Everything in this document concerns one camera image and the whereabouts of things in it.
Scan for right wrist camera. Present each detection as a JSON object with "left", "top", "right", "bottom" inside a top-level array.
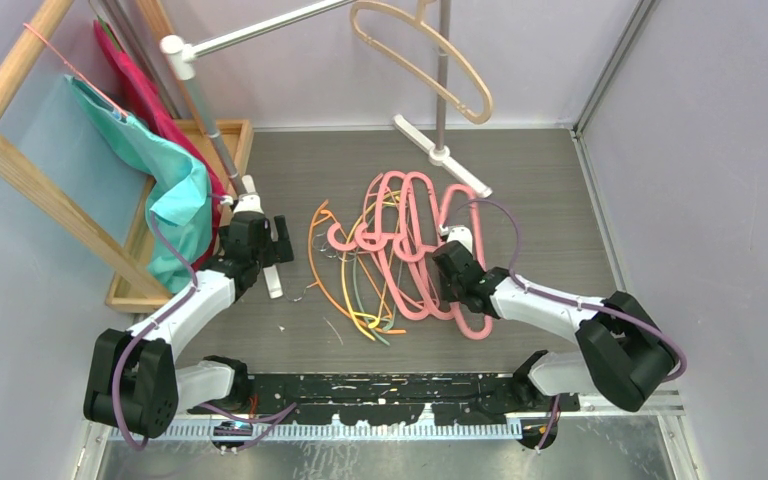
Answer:
[{"left": 438, "top": 225, "right": 474, "bottom": 254}]

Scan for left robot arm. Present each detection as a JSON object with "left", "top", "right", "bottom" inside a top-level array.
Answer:
[{"left": 83, "top": 211, "right": 294, "bottom": 440}]

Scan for white garment rack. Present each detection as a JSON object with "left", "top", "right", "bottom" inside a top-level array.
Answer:
[{"left": 159, "top": 1, "right": 494, "bottom": 198}]

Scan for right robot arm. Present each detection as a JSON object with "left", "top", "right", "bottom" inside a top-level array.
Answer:
[{"left": 327, "top": 221, "right": 687, "bottom": 412}]

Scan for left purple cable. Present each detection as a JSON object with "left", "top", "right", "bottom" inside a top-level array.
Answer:
[{"left": 110, "top": 188, "right": 298, "bottom": 452}]

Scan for green plastic hanger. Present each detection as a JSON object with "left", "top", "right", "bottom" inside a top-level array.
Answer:
[{"left": 351, "top": 252, "right": 397, "bottom": 347}]

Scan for pink red cloth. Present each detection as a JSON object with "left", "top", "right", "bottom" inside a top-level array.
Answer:
[{"left": 92, "top": 19, "right": 232, "bottom": 248}]

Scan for beige plastic hanger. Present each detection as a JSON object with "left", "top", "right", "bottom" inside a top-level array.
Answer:
[{"left": 349, "top": 1, "right": 495, "bottom": 125}]

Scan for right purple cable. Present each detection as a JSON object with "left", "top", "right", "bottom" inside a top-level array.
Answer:
[{"left": 440, "top": 198, "right": 688, "bottom": 452}]

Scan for wooden drying rack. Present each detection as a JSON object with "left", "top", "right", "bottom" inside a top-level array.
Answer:
[{"left": 0, "top": 0, "right": 255, "bottom": 314}]

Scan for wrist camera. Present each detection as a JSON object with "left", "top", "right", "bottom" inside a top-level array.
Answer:
[
  {"left": 233, "top": 175, "right": 264, "bottom": 215},
  {"left": 438, "top": 225, "right": 474, "bottom": 254}
]

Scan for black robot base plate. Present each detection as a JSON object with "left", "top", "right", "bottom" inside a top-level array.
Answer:
[{"left": 209, "top": 373, "right": 581, "bottom": 449}]

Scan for teal cloth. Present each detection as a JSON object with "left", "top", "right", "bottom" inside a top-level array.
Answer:
[{"left": 65, "top": 75, "right": 212, "bottom": 293}]

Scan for purple cable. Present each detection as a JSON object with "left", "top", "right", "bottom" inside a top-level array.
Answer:
[
  {"left": 110, "top": 188, "right": 298, "bottom": 452},
  {"left": 440, "top": 198, "right": 688, "bottom": 452}
]

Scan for pink plastic hanger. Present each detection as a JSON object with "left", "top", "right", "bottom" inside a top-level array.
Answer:
[
  {"left": 436, "top": 184, "right": 495, "bottom": 341},
  {"left": 326, "top": 170, "right": 427, "bottom": 321},
  {"left": 393, "top": 171, "right": 454, "bottom": 321}
]

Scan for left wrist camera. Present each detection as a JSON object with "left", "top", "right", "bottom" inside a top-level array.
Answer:
[{"left": 233, "top": 175, "right": 264, "bottom": 215}]

